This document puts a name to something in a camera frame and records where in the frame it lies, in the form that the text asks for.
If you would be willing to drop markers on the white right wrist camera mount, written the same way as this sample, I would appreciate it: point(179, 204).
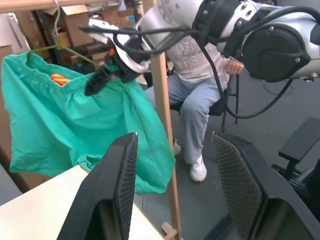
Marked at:
point(132, 65)

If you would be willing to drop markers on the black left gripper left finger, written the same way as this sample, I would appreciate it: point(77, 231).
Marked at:
point(110, 190)

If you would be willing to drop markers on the seated person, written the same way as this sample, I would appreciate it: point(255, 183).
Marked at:
point(195, 95)

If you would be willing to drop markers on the brown cardboard box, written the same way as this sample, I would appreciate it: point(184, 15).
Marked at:
point(75, 25)
point(30, 32)

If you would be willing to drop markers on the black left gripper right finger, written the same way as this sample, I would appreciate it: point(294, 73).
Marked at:
point(257, 200)

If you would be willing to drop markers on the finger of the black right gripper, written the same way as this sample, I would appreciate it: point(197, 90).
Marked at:
point(98, 86)

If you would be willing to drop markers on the green shorts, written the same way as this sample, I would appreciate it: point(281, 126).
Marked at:
point(75, 130)

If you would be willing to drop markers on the seated person's hand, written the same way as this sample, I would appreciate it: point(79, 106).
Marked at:
point(233, 67)

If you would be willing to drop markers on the black chair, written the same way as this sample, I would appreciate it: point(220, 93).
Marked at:
point(217, 107)

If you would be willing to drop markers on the black padded bench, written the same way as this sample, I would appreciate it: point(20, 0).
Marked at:
point(297, 147)

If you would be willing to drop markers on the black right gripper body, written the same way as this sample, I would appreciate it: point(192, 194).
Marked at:
point(127, 75)

